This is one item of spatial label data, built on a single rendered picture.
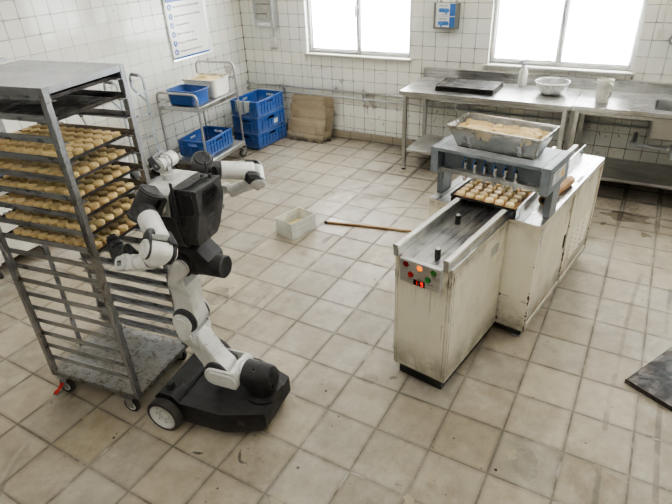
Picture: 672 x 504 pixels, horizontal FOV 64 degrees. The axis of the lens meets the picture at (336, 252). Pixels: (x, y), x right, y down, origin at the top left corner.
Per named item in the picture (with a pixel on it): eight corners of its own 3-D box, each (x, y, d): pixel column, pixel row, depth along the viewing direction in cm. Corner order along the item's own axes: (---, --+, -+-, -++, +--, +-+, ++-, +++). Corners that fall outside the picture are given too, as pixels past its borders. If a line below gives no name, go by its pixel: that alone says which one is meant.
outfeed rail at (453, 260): (572, 152, 396) (574, 143, 393) (577, 152, 395) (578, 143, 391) (442, 272, 263) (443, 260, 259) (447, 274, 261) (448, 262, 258)
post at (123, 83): (189, 345, 334) (123, 63, 248) (186, 348, 332) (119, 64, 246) (185, 344, 335) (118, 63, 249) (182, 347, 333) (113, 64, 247)
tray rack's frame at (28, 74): (193, 354, 339) (125, 62, 249) (141, 412, 299) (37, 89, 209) (113, 334, 360) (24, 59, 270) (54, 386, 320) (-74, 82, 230)
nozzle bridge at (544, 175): (452, 180, 360) (456, 131, 343) (561, 205, 320) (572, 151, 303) (428, 197, 338) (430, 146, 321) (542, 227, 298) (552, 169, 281)
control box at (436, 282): (402, 276, 286) (403, 254, 279) (442, 291, 273) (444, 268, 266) (399, 279, 284) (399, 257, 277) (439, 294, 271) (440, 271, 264)
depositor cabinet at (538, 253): (497, 234, 465) (509, 141, 423) (582, 257, 426) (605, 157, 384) (423, 305, 380) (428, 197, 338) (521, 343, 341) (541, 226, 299)
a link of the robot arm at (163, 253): (153, 272, 221) (174, 269, 207) (128, 269, 214) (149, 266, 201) (155, 247, 223) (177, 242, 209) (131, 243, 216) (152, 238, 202)
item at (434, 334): (447, 313, 371) (456, 195, 326) (494, 331, 352) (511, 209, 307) (392, 371, 324) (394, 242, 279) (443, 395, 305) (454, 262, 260)
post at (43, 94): (142, 396, 298) (46, 86, 212) (139, 400, 296) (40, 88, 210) (138, 395, 299) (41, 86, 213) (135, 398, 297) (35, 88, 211)
